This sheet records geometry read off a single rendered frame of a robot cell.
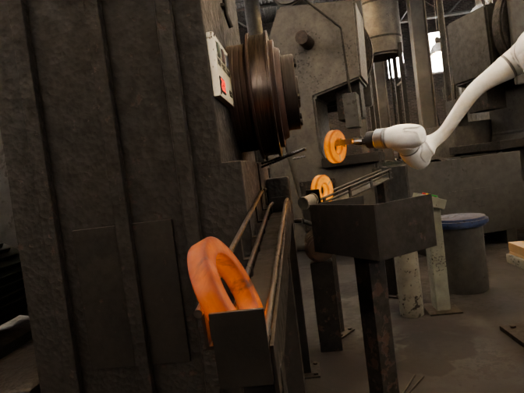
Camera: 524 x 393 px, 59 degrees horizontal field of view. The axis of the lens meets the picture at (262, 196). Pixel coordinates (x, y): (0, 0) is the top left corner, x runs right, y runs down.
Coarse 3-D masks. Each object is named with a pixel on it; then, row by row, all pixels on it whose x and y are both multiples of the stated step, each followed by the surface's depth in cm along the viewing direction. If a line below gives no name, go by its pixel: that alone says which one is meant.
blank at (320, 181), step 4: (316, 176) 222; (320, 176) 221; (324, 176) 223; (316, 180) 219; (320, 180) 221; (324, 180) 223; (328, 180) 226; (312, 184) 219; (316, 184) 218; (320, 184) 220; (324, 184) 224; (328, 184) 226; (312, 188) 219; (316, 188) 217; (320, 188) 220; (324, 188) 227; (328, 188) 226; (332, 188) 228; (320, 192) 220; (324, 192) 227; (328, 192) 225; (332, 192) 228; (320, 196) 220; (332, 196) 228
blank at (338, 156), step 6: (330, 132) 213; (336, 132) 214; (330, 138) 210; (336, 138) 214; (342, 138) 218; (324, 144) 211; (330, 144) 210; (324, 150) 212; (330, 150) 210; (336, 150) 219; (342, 150) 218; (330, 156) 211; (336, 156) 214; (342, 156) 218; (336, 162) 215
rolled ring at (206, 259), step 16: (208, 240) 69; (192, 256) 66; (208, 256) 66; (224, 256) 73; (192, 272) 64; (208, 272) 63; (224, 272) 76; (240, 272) 76; (208, 288) 62; (224, 288) 64; (240, 288) 76; (208, 304) 62; (224, 304) 61; (240, 304) 76; (256, 304) 75
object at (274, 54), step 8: (272, 40) 172; (272, 48) 160; (272, 56) 158; (272, 64) 157; (280, 64) 162; (272, 72) 156; (280, 72) 159; (272, 80) 156; (280, 80) 159; (272, 88) 156; (280, 88) 159; (280, 96) 159; (280, 104) 160; (280, 112) 161; (280, 120) 160; (280, 128) 162; (288, 128) 167; (280, 136) 166; (288, 136) 173
